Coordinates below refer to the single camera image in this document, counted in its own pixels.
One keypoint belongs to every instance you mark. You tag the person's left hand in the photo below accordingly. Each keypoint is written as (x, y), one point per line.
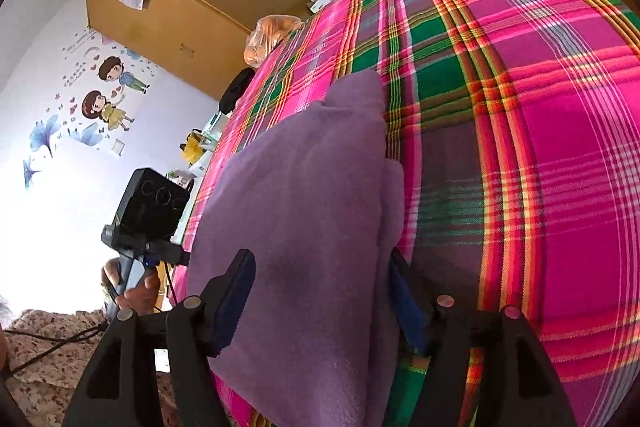
(140, 298)

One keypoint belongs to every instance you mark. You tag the green white packages pile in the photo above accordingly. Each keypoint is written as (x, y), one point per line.
(211, 132)

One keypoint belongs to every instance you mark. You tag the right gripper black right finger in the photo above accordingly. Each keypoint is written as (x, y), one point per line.
(488, 366)

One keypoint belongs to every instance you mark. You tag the yellow bag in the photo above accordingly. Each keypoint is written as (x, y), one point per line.
(192, 149)

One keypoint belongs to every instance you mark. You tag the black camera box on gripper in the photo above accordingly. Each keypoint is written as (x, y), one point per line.
(151, 205)

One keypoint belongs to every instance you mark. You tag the cartoon couple wall sticker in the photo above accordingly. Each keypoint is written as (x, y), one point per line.
(101, 85)

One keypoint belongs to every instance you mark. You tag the floral bedding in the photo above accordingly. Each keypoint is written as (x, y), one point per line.
(46, 354)

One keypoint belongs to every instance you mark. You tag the purple fleece garment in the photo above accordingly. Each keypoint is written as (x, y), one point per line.
(321, 207)

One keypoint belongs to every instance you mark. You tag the wooden wardrobe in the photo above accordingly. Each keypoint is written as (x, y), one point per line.
(199, 41)

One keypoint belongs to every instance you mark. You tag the pink plaid tablecloth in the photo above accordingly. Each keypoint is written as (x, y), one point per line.
(517, 124)

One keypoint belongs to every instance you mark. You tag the bag of oranges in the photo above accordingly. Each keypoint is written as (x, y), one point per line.
(268, 33)

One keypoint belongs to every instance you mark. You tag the black cloth item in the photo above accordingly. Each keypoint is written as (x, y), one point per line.
(235, 90)

